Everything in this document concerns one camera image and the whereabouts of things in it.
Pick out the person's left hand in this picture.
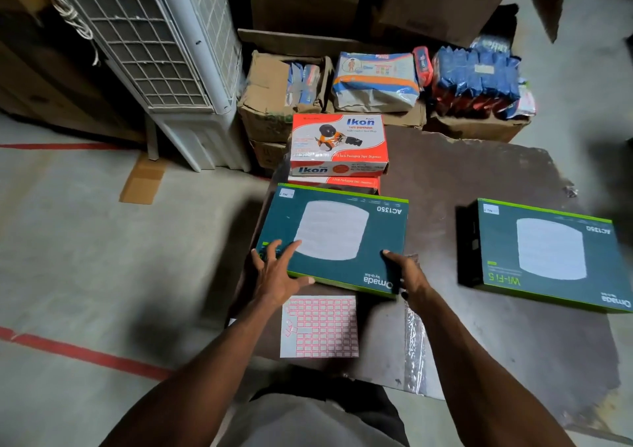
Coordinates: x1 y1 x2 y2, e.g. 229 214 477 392
251 239 316 309

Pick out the person's right hand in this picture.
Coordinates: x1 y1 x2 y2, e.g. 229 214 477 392
382 249 434 314

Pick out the teal router box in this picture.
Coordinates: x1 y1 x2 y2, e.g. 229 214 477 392
255 183 409 298
457 198 633 314

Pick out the person's left forearm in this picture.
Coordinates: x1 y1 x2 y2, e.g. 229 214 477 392
101 294 297 447

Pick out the person's right forearm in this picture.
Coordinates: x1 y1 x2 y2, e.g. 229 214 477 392
406 289 577 447

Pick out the red label sticker sheet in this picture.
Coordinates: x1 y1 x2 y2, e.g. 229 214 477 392
280 295 360 359

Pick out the clear plastic wrapper strip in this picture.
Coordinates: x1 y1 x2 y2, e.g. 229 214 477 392
403 299 429 396

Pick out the red white tape dispenser box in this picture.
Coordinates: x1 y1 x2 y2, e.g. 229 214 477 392
287 175 381 196
290 113 390 177

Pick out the small brown cardboard box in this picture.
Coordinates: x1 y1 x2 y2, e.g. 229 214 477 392
249 139 291 171

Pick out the cardboard box under diaper pack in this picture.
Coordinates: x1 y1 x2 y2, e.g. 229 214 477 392
325 97 427 130

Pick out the person's light grey shirt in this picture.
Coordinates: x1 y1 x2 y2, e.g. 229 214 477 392
218 393 399 447

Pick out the low brown cardboard box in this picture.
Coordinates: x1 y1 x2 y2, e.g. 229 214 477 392
424 110 533 144

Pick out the white orange diaper pack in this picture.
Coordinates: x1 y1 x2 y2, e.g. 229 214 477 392
331 52 421 114

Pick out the flat cardboard piece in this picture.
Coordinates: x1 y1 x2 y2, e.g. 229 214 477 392
119 153 169 205

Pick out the open crumpled cardboard box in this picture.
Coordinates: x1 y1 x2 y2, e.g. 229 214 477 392
237 50 335 144

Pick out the red plastic packet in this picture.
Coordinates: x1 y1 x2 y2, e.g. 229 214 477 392
412 46 434 89

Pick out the blue white packets bundle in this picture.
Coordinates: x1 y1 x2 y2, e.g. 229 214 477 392
285 61 322 107

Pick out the bundle of dark blue packets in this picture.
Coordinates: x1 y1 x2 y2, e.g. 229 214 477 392
431 46 523 117

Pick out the white blue plastic packet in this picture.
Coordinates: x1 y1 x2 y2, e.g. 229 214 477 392
503 81 538 120

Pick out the large cardboard box open flap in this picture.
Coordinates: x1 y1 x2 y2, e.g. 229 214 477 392
370 0 567 49

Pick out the large brown cardboard box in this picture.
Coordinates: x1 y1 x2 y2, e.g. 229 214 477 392
245 0 368 38

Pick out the white air cooler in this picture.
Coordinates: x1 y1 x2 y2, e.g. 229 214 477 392
32 0 252 173

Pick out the stack of dark cardboard boxes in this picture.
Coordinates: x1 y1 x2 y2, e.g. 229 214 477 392
0 0 145 144

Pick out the white coiled power cord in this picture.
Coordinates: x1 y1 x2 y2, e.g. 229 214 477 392
32 0 101 67

